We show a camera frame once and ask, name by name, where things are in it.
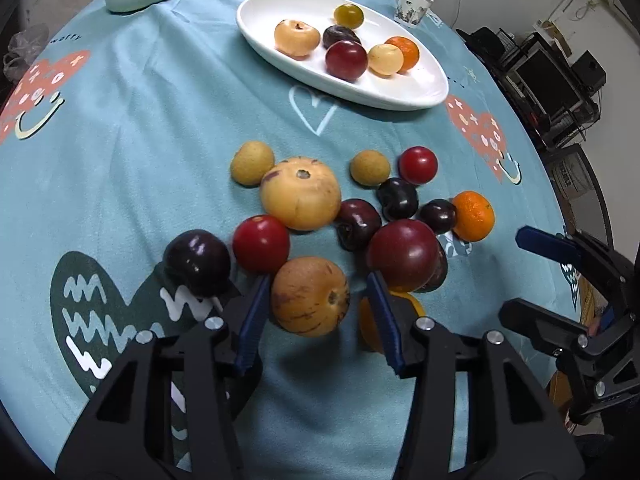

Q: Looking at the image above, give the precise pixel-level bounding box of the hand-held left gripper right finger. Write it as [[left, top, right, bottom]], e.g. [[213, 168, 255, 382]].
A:
[[365, 270, 586, 480]]

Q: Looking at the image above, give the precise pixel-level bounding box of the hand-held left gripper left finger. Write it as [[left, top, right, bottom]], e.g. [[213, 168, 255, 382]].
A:
[[55, 274, 273, 480]]

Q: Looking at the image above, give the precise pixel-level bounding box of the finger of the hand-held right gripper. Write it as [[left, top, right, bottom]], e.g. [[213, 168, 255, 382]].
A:
[[516, 226, 640, 311], [499, 298, 640, 423]]

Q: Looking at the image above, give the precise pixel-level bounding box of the yellow-orange tomato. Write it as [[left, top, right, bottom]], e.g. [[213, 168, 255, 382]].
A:
[[334, 3, 364, 29], [358, 287, 427, 353]]

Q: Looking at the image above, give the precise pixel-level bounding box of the large red plum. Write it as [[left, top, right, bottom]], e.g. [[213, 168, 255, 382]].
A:
[[366, 219, 441, 293]]

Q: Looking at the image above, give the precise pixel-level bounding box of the dark purple plum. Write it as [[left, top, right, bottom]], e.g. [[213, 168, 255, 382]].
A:
[[415, 247, 449, 294], [376, 177, 420, 221], [163, 229, 232, 298], [322, 25, 362, 50], [418, 199, 458, 235]]

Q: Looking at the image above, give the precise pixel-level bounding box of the red cherry tomato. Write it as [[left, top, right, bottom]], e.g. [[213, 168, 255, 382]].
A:
[[398, 146, 439, 186], [232, 215, 291, 275]]

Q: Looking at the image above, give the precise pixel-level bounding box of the orange tangerine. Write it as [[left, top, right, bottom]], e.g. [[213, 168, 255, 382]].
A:
[[385, 36, 421, 72], [451, 190, 496, 242]]

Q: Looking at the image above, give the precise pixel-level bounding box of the white plate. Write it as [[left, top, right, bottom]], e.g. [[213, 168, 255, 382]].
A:
[[236, 0, 449, 112]]

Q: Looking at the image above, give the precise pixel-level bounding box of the dark red plum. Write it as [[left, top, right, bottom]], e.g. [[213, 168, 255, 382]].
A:
[[334, 198, 383, 252]]

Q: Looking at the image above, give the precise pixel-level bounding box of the large tan loquat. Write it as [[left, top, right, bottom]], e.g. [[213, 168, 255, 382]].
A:
[[260, 156, 342, 232]]

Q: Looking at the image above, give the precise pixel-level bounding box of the small tan longan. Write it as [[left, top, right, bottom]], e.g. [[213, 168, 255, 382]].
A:
[[230, 141, 276, 187], [349, 150, 391, 188]]

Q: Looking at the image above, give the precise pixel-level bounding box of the black monitor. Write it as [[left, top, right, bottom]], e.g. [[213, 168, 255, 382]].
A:
[[505, 42, 586, 116]]

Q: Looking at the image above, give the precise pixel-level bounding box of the black speaker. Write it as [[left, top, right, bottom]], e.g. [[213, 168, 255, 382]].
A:
[[570, 50, 607, 92]]

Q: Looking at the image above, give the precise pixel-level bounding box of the blue printed tablecloth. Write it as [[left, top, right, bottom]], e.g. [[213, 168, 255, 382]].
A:
[[0, 0, 596, 480]]

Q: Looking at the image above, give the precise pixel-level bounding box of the printed paper cup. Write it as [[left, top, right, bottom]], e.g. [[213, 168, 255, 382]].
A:
[[393, 0, 435, 29]]

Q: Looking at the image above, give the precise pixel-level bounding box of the clear plastic bag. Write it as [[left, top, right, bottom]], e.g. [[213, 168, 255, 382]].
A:
[[4, 30, 48, 81]]

